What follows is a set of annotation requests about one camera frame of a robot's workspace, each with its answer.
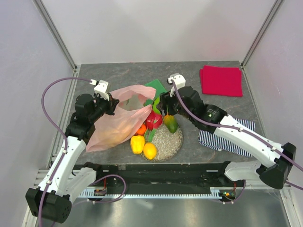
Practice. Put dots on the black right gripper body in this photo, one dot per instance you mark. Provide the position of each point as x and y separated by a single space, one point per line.
173 107

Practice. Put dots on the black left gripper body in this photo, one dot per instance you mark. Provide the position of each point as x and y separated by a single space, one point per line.
102 106

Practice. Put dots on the small green watermelon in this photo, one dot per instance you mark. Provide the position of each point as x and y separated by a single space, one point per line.
154 106

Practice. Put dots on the pink plastic bag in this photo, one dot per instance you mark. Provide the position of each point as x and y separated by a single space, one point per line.
131 109

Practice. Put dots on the yellow banana bunch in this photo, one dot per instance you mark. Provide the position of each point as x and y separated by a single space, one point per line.
114 135

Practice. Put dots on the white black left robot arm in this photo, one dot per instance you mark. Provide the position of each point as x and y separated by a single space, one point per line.
54 196

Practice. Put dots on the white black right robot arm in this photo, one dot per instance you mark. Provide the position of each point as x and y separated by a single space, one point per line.
274 160

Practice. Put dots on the green orange mango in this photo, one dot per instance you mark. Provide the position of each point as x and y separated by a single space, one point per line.
171 123

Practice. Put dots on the red dragon fruit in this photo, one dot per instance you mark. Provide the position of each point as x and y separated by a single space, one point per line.
153 121

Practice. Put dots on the orange tangerine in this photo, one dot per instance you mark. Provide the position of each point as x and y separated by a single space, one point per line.
142 130

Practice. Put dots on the round speckled plate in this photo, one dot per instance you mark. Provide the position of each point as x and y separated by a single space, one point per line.
167 144

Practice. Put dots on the yellow bell pepper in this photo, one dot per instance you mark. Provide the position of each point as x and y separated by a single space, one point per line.
137 143

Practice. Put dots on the yellow lemon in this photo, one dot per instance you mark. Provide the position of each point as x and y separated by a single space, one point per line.
149 151

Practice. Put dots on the blue white striped cloth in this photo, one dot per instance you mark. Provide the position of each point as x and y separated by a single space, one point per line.
220 144

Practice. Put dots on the red cloth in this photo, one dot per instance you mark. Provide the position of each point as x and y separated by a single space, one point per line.
221 81

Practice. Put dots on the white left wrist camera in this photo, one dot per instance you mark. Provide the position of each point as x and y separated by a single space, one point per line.
101 88

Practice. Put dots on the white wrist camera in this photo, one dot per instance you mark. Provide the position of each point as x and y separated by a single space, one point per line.
178 79
101 88

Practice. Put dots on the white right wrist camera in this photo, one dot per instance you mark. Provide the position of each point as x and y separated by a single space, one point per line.
178 79

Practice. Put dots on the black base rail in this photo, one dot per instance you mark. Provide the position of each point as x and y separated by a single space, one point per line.
162 178

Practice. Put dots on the grey slotted cable duct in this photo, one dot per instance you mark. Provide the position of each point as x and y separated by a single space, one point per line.
91 193

